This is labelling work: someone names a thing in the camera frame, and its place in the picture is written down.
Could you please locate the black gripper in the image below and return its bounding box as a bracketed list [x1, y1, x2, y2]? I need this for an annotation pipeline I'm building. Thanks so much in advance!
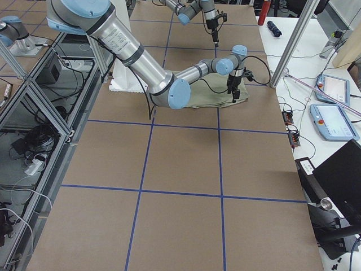
[206, 19, 219, 47]
[227, 75, 242, 103]

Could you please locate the green long-sleeve shirt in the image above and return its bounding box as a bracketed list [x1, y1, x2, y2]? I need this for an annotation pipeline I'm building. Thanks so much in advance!
[186, 73, 249, 108]

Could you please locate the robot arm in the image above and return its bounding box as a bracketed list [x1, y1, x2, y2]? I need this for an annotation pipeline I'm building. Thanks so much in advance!
[160, 0, 227, 47]
[46, 1, 247, 110]

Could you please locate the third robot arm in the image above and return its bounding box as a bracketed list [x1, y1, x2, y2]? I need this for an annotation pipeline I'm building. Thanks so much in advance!
[1, 15, 29, 47]

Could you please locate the red bottle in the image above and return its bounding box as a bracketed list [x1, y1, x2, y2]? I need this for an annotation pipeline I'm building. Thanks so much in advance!
[257, 0, 271, 26]

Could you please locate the folded dark blue umbrella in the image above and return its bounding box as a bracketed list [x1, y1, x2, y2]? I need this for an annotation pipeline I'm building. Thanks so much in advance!
[267, 20, 282, 38]

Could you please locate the orange connector box far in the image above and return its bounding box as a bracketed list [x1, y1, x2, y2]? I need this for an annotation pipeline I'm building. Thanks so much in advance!
[282, 111, 294, 125]

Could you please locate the orange connector box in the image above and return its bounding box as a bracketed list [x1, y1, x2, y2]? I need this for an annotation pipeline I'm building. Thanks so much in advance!
[288, 130, 301, 148]
[282, 111, 294, 125]

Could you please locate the orange connector box near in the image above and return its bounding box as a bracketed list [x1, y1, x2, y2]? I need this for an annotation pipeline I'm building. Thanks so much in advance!
[288, 130, 301, 148]

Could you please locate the blue teach pendant far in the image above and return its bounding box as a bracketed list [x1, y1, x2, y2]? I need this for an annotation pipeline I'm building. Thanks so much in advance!
[315, 75, 350, 106]

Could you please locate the blue teach pendant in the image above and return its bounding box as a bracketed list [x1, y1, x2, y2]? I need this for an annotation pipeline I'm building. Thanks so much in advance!
[310, 104, 360, 142]
[315, 75, 350, 106]

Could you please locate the blue teach pendant near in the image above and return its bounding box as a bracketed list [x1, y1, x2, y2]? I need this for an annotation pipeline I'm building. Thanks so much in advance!
[310, 104, 360, 142]

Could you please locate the reacher grabber tool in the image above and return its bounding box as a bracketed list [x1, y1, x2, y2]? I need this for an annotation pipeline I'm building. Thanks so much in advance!
[284, 69, 361, 114]

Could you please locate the white power strip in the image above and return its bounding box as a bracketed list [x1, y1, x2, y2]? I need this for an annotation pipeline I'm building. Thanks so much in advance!
[24, 158, 45, 176]

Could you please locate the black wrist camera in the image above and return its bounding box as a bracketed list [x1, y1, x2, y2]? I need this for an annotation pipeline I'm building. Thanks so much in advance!
[217, 11, 227, 22]
[242, 67, 254, 82]

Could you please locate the aluminium frame post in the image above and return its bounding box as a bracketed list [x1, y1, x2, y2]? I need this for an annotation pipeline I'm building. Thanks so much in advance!
[270, 0, 320, 88]

